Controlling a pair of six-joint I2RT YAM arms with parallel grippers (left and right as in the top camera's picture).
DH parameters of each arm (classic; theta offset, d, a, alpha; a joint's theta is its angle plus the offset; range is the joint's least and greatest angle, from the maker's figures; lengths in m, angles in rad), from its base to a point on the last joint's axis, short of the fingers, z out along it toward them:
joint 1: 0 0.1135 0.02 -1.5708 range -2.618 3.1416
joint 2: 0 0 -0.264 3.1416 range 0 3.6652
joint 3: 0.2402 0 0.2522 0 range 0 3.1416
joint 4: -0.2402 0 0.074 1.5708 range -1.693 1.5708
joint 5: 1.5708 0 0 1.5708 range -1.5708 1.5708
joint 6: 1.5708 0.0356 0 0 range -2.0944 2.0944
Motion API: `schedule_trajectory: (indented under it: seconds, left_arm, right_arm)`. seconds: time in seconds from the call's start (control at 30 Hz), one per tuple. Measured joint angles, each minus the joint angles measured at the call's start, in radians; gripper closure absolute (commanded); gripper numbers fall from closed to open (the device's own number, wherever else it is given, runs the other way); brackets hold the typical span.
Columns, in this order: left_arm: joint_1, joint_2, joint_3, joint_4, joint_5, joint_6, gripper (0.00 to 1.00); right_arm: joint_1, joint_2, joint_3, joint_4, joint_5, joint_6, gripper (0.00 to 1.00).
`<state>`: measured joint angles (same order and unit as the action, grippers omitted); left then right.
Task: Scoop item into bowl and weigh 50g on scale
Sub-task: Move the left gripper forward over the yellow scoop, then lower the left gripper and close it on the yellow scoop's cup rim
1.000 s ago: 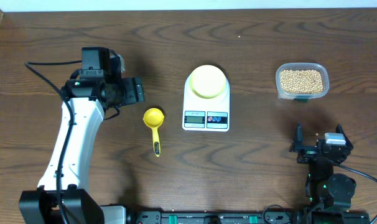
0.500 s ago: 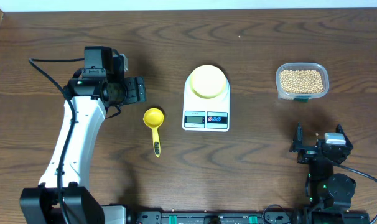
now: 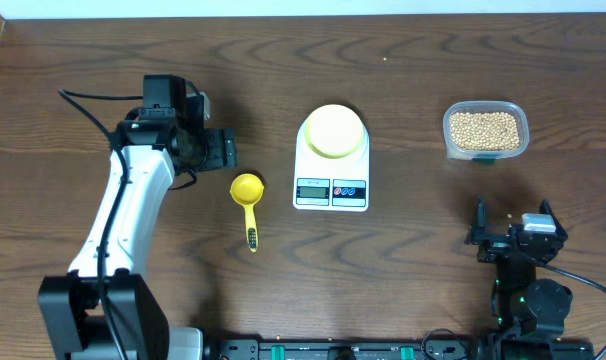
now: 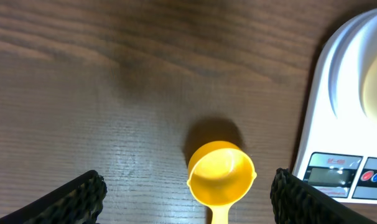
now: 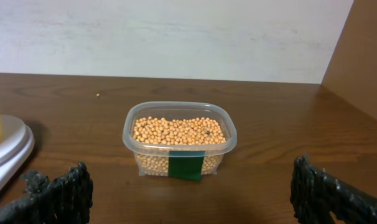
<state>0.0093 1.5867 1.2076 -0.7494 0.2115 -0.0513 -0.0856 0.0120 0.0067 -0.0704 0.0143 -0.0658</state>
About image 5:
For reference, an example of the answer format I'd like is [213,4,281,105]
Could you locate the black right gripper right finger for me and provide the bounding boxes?
[290,156,377,224]

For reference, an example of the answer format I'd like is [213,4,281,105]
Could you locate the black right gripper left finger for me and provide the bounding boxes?
[0,162,93,224]

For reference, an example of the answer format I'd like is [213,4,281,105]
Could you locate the white digital kitchen scale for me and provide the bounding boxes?
[0,115,35,191]

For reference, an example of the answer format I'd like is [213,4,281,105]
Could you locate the soybeans in container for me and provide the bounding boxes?
[132,117,227,176]

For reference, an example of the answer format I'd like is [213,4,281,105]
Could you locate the clear plastic container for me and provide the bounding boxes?
[122,101,237,181]

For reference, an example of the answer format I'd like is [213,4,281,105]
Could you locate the green tape strip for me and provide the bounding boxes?
[168,151,205,181]

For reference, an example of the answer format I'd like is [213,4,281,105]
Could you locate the wooden side panel right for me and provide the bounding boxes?
[322,0,377,120]

